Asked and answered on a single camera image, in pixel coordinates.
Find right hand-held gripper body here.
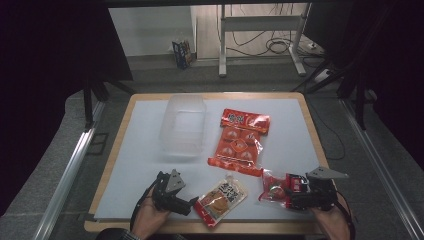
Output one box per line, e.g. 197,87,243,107
305,165,350,212

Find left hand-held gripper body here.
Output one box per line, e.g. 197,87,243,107
152,168,193,216

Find small red snack packet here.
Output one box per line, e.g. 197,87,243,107
258,168,308,206

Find beige and red snack packet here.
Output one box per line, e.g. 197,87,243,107
193,175,249,228

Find large red snack bag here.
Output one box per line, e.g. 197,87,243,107
207,108,272,178

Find clear plastic container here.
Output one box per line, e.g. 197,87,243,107
159,93,208,157

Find person's left hand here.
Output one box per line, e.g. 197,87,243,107
131,188,172,240

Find white table mat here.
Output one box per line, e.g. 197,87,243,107
94,98,330,221

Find dark rounded object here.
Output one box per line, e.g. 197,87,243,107
95,227,133,240

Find black stand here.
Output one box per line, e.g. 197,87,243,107
291,55,369,132
82,77,137,132

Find white power strip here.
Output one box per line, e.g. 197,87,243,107
305,41,325,55

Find black curtain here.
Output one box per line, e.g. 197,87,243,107
303,0,424,169
0,0,134,216

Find blue carton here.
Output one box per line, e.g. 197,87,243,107
171,39,195,70

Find right hand-held gripper cable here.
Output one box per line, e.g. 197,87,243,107
334,191,356,240

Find thin black floor cable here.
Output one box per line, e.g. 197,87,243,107
307,99,346,161

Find aluminium rail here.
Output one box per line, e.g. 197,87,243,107
337,98,424,240
33,99,106,240

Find black floor cables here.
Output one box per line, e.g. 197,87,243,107
229,3,303,58

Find white desk frame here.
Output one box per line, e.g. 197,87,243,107
217,3,313,78

